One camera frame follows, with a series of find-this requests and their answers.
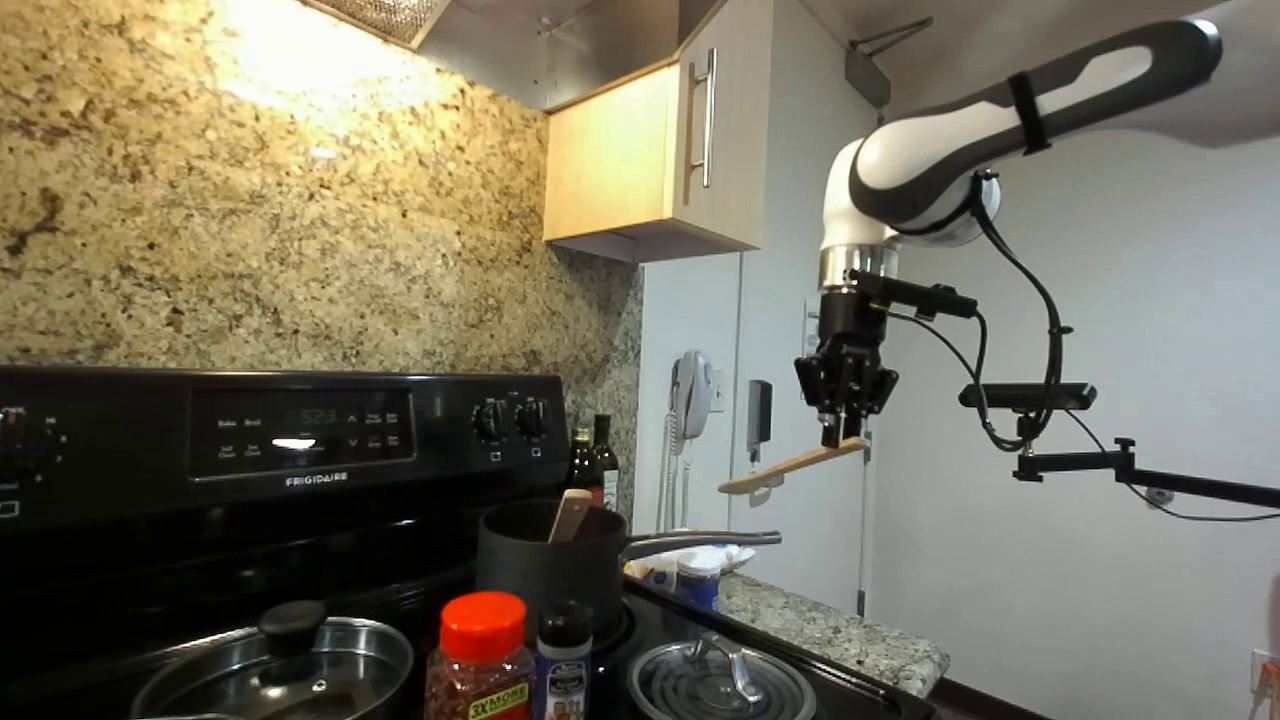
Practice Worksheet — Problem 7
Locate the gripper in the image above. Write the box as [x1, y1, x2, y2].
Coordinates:
[794, 289, 900, 450]

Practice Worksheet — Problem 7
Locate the wooden spatula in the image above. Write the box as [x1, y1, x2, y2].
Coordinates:
[717, 436, 870, 497]
[546, 487, 595, 545]

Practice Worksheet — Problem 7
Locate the black pot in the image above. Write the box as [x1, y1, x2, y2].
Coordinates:
[476, 499, 784, 646]

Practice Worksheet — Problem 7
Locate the blue-lidded container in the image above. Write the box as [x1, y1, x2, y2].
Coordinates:
[675, 547, 724, 612]

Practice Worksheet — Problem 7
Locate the dark glass bottle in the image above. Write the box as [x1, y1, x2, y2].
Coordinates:
[591, 413, 622, 512]
[567, 427, 602, 507]

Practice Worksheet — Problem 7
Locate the white plastic bag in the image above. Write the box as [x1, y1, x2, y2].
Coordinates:
[623, 540, 758, 593]

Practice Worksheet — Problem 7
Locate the metal door closer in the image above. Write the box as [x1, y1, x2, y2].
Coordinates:
[844, 16, 935, 110]

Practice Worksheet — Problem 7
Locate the black-capped seasoning bottle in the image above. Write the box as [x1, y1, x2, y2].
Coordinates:
[532, 599, 594, 720]

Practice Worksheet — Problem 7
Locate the red-capped spice jar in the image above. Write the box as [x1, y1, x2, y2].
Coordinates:
[424, 590, 537, 720]

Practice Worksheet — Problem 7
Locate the range hood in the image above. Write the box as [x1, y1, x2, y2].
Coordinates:
[298, 0, 723, 113]

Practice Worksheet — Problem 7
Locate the glass lid with black knob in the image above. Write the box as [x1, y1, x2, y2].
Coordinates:
[129, 599, 415, 720]

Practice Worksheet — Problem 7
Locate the black stove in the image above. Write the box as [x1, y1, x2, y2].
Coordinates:
[0, 364, 942, 720]

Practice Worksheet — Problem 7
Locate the black wall-mounted device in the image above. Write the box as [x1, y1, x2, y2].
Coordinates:
[746, 379, 774, 464]

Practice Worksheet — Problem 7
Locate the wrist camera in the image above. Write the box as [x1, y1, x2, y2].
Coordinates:
[850, 269, 980, 322]

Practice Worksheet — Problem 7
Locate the grey wall phone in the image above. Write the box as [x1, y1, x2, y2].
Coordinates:
[657, 348, 718, 534]

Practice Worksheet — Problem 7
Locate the camera on mount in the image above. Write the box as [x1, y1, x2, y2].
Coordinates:
[957, 381, 1280, 524]

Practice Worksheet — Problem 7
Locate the metal cabinet door handle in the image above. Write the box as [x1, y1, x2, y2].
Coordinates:
[686, 47, 719, 191]

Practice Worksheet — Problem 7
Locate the glass lid with metal handle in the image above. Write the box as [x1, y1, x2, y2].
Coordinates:
[627, 631, 818, 720]

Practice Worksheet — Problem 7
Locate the wooden wall cabinet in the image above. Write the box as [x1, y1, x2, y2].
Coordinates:
[542, 0, 777, 265]

